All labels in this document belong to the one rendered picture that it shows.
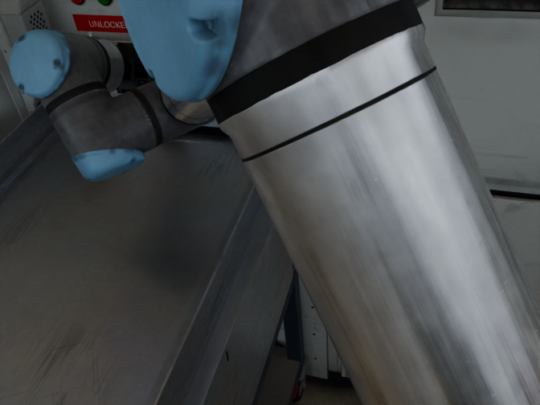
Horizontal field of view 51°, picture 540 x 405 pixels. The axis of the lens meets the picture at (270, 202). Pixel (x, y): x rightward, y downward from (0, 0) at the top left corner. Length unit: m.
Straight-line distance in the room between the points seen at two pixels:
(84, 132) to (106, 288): 0.28
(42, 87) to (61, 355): 0.38
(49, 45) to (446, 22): 0.58
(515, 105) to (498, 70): 0.07
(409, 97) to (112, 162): 0.58
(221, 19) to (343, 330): 0.16
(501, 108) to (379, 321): 0.79
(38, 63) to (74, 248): 0.36
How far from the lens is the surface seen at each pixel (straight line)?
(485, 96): 1.02
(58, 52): 0.81
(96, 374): 0.86
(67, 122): 0.81
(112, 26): 1.21
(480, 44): 0.97
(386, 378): 0.29
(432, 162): 0.26
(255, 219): 0.99
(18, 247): 1.10
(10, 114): 1.42
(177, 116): 0.80
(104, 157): 0.79
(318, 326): 1.57
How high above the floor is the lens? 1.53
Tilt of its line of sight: 41 degrees down
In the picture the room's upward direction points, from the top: 6 degrees counter-clockwise
